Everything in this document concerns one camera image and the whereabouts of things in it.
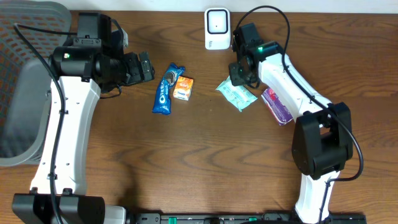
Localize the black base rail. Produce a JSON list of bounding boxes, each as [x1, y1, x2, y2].
[[124, 212, 368, 224]]

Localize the blue Oreo cookie pack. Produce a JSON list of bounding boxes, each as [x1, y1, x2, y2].
[[152, 63, 185, 115]]

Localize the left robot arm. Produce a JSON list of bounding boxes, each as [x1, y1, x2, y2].
[[12, 45, 154, 223]]

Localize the grey plastic mesh basket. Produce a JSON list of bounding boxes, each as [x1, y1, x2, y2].
[[1, 1, 72, 166]]

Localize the red purple pad pack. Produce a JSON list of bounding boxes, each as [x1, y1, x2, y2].
[[261, 88, 293, 126]]

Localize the mint green wipes pack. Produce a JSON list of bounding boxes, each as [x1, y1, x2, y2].
[[216, 77, 257, 112]]

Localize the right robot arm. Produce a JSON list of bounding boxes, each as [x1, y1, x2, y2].
[[229, 40, 353, 223]]

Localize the orange tissue packet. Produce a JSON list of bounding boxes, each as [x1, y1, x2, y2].
[[173, 76, 194, 101]]

